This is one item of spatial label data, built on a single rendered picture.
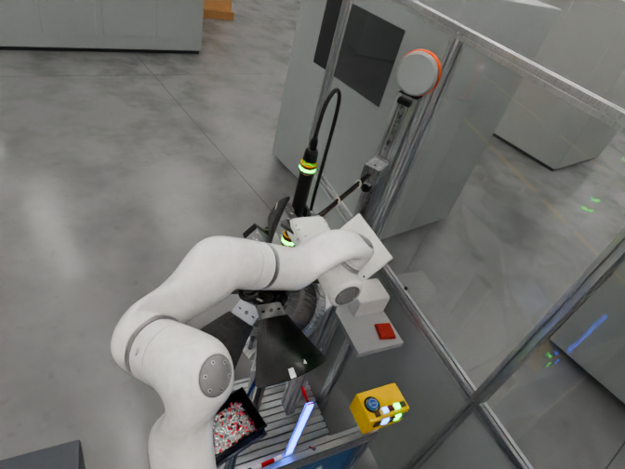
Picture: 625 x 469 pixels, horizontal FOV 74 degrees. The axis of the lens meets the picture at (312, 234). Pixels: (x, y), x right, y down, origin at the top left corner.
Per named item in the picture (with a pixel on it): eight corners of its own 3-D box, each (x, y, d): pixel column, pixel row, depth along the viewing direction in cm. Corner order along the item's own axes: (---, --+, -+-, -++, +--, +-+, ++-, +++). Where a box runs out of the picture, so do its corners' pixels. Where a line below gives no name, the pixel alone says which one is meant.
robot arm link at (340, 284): (325, 236, 98) (301, 263, 101) (351, 277, 89) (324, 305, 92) (348, 246, 103) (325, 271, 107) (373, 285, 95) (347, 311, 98)
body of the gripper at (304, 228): (299, 263, 104) (284, 234, 111) (335, 259, 108) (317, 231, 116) (305, 241, 99) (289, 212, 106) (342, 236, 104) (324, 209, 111)
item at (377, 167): (369, 171, 175) (376, 154, 170) (383, 179, 173) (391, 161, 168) (358, 180, 167) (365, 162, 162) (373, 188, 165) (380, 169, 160)
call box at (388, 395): (385, 396, 151) (395, 381, 144) (399, 422, 144) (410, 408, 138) (347, 408, 144) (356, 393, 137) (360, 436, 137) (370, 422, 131)
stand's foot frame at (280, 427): (298, 371, 261) (300, 364, 256) (327, 443, 231) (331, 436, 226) (197, 397, 234) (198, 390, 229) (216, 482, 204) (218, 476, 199)
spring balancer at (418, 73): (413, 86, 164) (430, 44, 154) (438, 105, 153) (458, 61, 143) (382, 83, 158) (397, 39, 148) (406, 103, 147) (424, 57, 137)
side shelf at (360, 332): (365, 288, 212) (366, 283, 210) (401, 346, 188) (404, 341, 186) (323, 294, 201) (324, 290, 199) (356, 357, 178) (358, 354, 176)
